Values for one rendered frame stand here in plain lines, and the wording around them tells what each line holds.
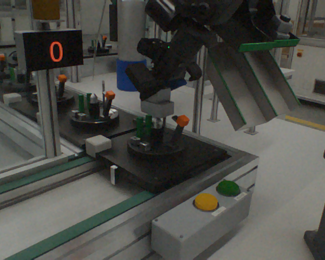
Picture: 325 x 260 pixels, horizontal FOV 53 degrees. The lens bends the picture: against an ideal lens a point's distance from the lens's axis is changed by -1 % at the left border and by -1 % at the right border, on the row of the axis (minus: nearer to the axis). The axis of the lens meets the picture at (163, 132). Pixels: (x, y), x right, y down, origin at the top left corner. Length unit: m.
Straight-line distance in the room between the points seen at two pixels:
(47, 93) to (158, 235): 0.38
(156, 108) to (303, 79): 4.32
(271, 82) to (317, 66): 3.77
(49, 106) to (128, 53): 0.96
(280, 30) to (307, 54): 3.91
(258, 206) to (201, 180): 0.18
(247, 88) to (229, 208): 0.46
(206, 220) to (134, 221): 0.12
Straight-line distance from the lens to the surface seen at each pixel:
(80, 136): 0.86
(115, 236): 0.54
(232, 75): 0.98
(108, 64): 2.12
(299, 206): 0.86
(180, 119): 0.70
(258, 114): 0.97
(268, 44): 0.91
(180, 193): 0.65
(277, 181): 0.94
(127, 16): 1.65
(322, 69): 4.85
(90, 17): 12.86
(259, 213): 0.80
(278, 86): 1.12
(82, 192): 0.73
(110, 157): 0.75
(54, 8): 0.68
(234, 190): 0.65
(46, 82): 0.73
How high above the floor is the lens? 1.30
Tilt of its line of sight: 22 degrees down
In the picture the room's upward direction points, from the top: 2 degrees clockwise
